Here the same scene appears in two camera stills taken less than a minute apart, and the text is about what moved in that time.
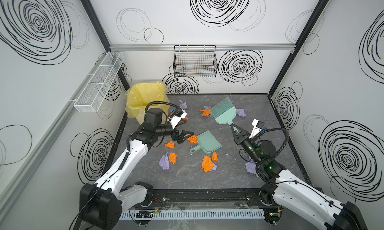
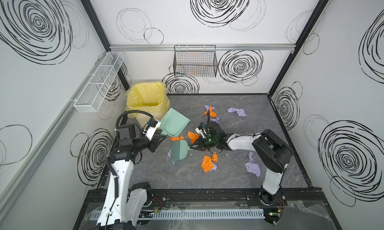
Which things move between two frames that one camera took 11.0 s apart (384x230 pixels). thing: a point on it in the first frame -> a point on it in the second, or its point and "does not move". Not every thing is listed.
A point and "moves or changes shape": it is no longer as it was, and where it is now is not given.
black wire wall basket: x=195 y=61 does not move
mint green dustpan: x=207 y=142 moves or changes shape
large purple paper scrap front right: x=251 y=167 does not move
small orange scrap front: x=214 y=156 does not move
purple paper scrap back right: x=241 y=112 does not move
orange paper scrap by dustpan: x=193 y=139 does not move
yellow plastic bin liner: x=139 y=95 does not move
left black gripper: x=177 y=132 -> x=154 y=141
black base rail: x=210 y=198 does not move
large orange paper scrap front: x=207 y=164 does not move
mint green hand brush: x=224 y=112 -> x=179 y=150
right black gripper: x=240 y=137 -> x=202 y=141
